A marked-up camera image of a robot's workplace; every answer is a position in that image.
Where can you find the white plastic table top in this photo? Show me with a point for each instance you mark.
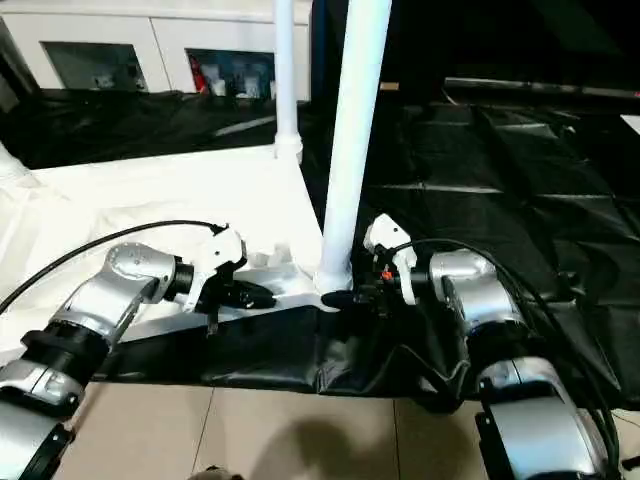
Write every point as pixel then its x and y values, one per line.
pixel 125 195

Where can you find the white plastic table leg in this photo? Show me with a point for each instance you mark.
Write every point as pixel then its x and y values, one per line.
pixel 10 162
pixel 286 75
pixel 350 125

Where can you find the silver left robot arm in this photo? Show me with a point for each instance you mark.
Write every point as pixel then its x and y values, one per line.
pixel 100 300

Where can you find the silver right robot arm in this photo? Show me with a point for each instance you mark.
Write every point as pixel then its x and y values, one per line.
pixel 480 300

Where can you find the black mat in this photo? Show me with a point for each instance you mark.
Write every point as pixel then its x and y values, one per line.
pixel 500 175

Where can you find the brown round object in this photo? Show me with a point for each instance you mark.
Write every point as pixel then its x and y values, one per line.
pixel 216 473

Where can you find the small tan block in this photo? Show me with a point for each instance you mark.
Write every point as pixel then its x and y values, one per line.
pixel 390 86

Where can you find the long metal rod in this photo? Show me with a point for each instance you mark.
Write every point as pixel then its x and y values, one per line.
pixel 540 88

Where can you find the white cabinet with glass doors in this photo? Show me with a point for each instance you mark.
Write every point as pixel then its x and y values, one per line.
pixel 100 25

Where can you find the white sheet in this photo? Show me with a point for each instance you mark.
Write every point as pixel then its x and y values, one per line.
pixel 631 122

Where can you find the grey curtain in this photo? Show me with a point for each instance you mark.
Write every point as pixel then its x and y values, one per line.
pixel 17 65

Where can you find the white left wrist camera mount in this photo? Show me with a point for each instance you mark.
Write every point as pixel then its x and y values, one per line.
pixel 220 250

